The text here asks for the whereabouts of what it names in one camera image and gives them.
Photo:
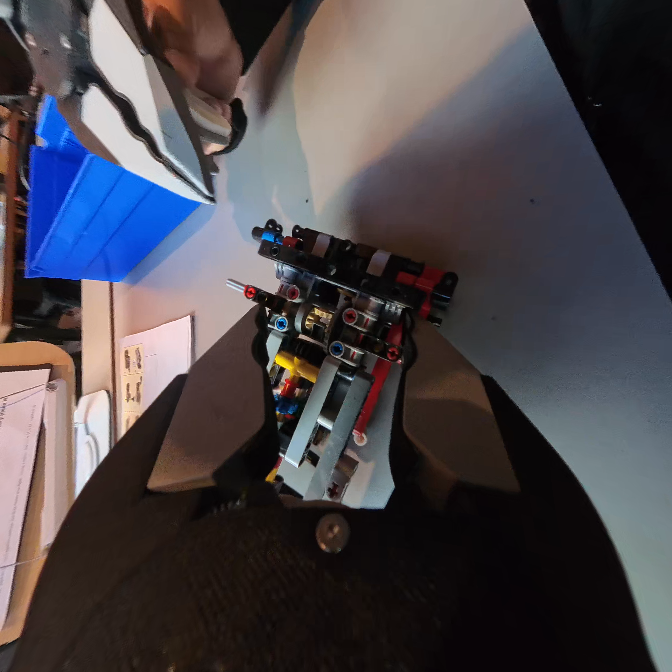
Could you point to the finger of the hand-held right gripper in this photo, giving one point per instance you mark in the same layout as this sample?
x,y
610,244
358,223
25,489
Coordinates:
x,y
105,131
173,115

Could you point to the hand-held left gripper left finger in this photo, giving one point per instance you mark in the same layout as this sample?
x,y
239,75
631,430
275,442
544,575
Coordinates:
x,y
210,414

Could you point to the blue plastic bin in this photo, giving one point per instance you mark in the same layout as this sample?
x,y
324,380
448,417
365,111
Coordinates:
x,y
105,220

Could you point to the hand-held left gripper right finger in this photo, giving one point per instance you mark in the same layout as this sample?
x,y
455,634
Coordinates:
x,y
451,420

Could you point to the toy brick car chassis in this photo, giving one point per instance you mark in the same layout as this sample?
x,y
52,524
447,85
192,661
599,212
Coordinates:
x,y
341,325

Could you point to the printed instruction sheet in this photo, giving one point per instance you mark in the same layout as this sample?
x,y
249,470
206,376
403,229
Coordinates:
x,y
21,446

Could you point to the person's right hand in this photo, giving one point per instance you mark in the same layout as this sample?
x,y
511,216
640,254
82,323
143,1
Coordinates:
x,y
199,47

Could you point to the wooden document stand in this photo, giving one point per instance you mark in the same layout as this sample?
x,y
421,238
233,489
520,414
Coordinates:
x,y
57,420

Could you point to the toy building instruction booklet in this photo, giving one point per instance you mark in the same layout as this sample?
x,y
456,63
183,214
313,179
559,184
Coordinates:
x,y
168,346

